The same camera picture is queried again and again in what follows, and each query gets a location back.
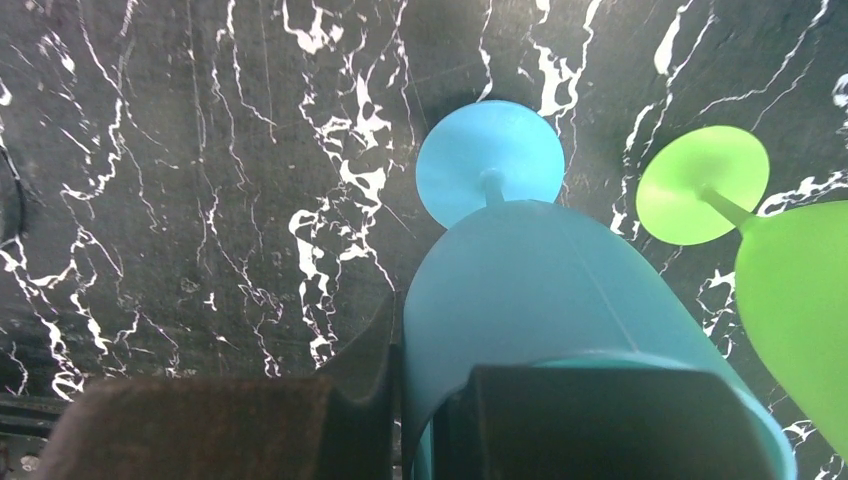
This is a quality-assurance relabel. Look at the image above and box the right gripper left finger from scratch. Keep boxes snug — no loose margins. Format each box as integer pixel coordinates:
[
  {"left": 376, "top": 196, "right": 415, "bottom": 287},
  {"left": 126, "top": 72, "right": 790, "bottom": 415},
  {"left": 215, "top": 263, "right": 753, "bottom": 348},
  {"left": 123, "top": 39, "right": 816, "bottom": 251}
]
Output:
[{"left": 35, "top": 293, "right": 401, "bottom": 479}]

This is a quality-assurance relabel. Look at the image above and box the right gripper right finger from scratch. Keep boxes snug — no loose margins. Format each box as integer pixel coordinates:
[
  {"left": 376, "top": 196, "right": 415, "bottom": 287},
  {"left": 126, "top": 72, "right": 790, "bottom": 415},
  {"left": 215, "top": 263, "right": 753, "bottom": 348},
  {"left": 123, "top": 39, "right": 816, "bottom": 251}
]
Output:
[{"left": 432, "top": 366, "right": 778, "bottom": 479}]

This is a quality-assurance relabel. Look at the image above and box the teal wine glass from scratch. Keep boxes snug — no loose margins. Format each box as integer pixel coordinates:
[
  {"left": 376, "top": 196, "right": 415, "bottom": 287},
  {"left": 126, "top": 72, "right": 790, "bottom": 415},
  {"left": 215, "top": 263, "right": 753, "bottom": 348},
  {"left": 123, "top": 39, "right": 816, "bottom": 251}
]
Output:
[{"left": 403, "top": 100, "right": 798, "bottom": 479}]

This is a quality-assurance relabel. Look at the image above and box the green wine glass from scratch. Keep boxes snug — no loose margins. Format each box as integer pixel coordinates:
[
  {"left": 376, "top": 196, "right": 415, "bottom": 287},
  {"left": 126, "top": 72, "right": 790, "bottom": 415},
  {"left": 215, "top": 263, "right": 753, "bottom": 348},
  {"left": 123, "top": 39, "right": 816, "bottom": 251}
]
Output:
[{"left": 635, "top": 125, "right": 847, "bottom": 455}]

